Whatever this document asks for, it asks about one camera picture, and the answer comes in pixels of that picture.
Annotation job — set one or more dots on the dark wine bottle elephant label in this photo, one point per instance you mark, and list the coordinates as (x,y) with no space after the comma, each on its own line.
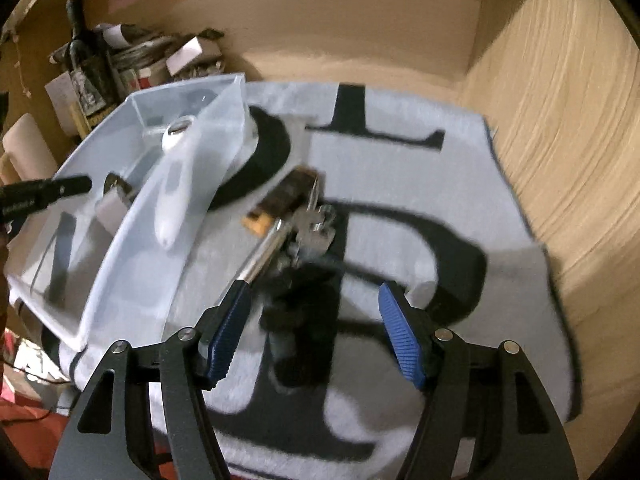
(89,67)

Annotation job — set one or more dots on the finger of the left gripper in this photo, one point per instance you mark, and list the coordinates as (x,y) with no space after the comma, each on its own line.
(19,200)

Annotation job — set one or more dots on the white handwritten paper note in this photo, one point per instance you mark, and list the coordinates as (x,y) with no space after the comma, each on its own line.
(62,95)

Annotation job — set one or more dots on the key bunch with black strap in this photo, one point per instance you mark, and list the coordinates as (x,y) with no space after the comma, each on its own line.
(299,316)

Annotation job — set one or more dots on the silver metal pen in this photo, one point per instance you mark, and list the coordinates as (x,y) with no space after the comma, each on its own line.
(260,257)

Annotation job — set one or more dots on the white handheld massager device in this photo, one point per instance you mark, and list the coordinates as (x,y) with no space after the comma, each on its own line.
(175,189)

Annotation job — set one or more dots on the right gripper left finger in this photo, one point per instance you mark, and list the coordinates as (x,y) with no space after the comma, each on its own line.
(110,434)

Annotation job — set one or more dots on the grey rug with black letters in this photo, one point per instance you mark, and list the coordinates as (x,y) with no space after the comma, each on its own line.
(410,191)

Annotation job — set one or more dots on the clear plastic storage box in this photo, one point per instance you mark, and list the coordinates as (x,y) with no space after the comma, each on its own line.
(89,287)

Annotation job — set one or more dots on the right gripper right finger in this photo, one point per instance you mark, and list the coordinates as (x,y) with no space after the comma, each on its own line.
(492,396)

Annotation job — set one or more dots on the white power adapter plug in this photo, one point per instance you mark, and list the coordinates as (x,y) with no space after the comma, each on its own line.
(112,207)

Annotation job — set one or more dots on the white card box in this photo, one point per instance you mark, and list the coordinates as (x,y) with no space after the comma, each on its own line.
(195,51)

